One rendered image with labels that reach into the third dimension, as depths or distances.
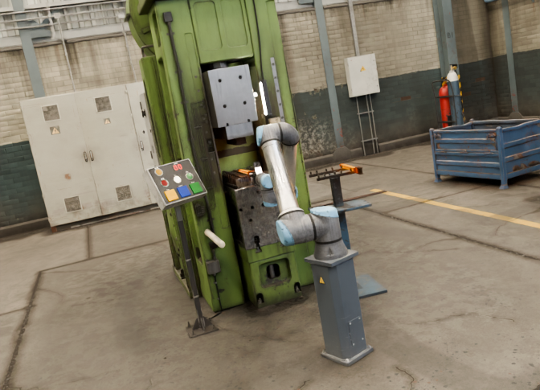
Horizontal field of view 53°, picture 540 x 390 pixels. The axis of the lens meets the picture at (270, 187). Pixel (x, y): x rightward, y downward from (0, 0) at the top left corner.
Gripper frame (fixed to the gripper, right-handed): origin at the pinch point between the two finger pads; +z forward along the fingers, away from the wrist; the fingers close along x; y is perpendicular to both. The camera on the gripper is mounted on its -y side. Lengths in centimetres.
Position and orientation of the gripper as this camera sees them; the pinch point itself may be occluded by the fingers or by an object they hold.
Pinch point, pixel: (251, 173)
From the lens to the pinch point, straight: 390.2
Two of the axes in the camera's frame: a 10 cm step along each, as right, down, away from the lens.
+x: 9.3, -2.1, 2.9
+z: -3.2, -1.2, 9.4
